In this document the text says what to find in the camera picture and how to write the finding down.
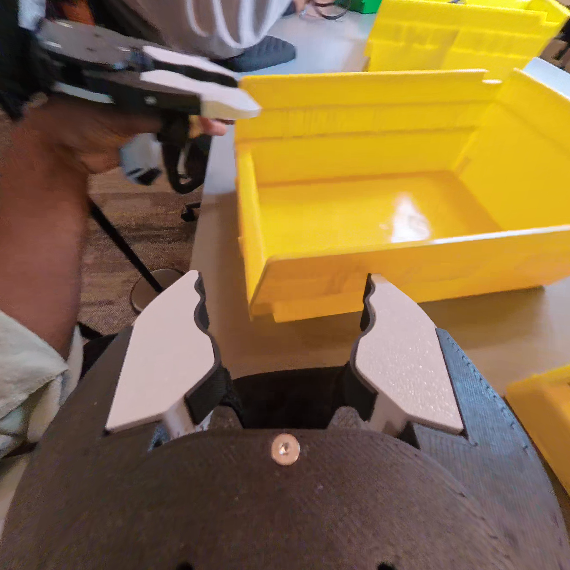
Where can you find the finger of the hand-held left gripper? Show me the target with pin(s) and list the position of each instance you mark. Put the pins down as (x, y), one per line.
(222, 102)
(191, 67)

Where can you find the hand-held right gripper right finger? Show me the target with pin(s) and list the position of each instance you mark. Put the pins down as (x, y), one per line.
(400, 365)

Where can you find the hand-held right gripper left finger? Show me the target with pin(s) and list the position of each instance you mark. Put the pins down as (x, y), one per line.
(164, 356)

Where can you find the yellow plastic bin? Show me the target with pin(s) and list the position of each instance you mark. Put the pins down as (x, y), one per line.
(445, 40)
(356, 213)
(543, 423)

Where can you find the person's left hand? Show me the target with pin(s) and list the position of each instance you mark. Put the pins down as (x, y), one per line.
(80, 133)

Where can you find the round floor base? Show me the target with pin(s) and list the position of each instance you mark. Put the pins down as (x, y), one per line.
(149, 298)

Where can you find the black textured wrist rest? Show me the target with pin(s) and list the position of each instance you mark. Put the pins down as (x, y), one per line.
(262, 55)

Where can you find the black chair caster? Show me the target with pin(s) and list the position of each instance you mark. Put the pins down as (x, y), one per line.
(190, 213)

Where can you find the black tripod leg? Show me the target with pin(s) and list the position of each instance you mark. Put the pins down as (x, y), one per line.
(124, 245)

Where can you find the green plastic bin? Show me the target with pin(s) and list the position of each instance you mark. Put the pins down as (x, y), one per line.
(367, 5)

